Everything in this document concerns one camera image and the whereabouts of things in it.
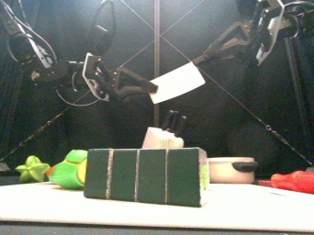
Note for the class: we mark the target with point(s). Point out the red toy food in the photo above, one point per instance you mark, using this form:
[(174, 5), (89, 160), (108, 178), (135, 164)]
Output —
[(294, 181)]

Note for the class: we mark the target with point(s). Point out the vertical metal frame pole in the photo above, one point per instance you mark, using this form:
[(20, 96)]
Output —
[(156, 18)]

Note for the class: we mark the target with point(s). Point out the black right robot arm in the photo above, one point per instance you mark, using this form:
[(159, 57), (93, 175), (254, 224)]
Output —
[(302, 21)]

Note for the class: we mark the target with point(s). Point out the white toy pot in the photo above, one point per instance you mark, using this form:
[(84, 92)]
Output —
[(227, 170)]

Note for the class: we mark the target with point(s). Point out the white toy knife block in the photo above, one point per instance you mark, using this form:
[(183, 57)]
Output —
[(159, 139)]

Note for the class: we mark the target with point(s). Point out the toy corn with green husk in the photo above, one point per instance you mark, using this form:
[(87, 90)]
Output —
[(67, 174)]

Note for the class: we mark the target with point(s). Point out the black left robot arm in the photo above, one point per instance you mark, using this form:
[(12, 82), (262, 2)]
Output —
[(24, 46)]

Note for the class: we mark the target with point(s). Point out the white cutting board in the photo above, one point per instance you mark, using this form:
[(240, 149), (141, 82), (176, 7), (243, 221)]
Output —
[(163, 214)]

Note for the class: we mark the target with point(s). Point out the black slanted frame strut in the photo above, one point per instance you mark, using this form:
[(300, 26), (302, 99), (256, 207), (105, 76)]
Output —
[(295, 91)]

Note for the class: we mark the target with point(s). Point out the dark green sliced toy vegetable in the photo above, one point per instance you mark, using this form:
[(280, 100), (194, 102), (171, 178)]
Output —
[(144, 176)]

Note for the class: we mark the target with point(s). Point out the light green toy star fruit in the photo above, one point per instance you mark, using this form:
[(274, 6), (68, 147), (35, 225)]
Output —
[(32, 171)]

